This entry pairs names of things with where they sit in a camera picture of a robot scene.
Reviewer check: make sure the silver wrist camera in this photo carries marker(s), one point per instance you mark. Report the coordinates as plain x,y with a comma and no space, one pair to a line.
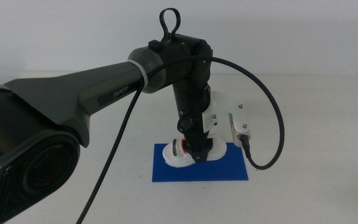
239,129

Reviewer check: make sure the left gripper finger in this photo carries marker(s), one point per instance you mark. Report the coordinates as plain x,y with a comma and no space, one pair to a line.
209,144
199,149

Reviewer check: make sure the white sandal black red stripes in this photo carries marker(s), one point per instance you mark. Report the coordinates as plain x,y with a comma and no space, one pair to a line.
172,158

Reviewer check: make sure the blue rectangular mat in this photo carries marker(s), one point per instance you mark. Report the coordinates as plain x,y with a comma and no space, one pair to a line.
222,171

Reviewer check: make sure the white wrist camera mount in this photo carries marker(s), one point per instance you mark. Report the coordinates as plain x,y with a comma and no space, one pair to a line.
221,102

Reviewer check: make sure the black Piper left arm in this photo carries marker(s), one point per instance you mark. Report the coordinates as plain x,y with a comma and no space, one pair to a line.
57,93

